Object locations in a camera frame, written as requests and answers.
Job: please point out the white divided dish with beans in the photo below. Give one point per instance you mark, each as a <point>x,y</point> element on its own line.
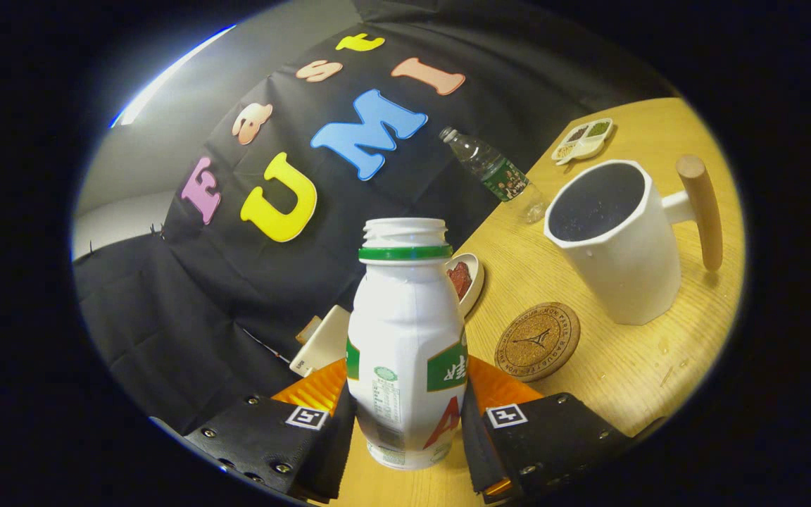
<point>583,144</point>

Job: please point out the white juice bottle green collar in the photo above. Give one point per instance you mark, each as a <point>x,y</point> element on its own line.
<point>405,317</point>

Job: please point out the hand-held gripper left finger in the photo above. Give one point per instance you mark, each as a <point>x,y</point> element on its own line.
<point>335,458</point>

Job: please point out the round cork coaster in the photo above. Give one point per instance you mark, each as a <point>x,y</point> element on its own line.
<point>536,341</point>

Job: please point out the red meat strips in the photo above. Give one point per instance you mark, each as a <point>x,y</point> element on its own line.
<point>460,279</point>

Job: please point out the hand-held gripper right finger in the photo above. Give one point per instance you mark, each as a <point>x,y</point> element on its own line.
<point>476,451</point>

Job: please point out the clear water bottle green label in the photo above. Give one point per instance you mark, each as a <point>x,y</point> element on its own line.
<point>497,172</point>

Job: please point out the white round plate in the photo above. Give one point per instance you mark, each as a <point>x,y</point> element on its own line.
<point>476,282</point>

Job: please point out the ceiling light panel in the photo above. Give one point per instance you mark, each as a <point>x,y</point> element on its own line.
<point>166,74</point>

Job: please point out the wooden table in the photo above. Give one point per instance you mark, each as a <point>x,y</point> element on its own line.
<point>624,366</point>

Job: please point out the bread slice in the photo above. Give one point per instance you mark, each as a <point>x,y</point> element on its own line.
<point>309,329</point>

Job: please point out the cream toaster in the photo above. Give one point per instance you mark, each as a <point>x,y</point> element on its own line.
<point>324,345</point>

